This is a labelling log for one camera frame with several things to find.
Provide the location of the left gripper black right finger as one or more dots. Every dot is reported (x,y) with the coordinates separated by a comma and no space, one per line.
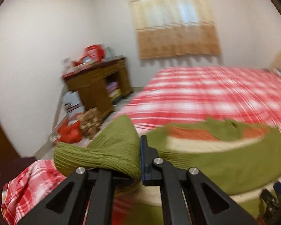
(188,196)

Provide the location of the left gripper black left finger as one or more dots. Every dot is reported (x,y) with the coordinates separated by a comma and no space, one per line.
(84,197)

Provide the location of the green striped knit sweater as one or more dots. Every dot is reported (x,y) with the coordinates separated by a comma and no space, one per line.
(239,157)

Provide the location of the red plastic bag on floor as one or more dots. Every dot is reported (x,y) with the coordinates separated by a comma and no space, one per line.
(69,132)

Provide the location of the brown floral patterned bag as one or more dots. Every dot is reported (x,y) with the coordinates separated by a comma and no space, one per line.
(90,123)

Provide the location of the white printed cardboard box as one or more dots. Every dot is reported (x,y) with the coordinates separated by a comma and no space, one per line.
(72,103)

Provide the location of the red white plaid bed sheet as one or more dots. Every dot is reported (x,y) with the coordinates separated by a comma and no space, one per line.
(181,95)

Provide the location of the stacked items in desk shelf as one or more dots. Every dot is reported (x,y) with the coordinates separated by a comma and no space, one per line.
(113,90)

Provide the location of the brown wooden desk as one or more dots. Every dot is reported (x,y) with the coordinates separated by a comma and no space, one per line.
(91,84)

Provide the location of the red gift bag on desk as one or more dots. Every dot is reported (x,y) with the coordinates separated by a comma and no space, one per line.
(92,54)

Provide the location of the beige patterned window curtain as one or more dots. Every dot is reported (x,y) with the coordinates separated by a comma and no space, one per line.
(168,28)

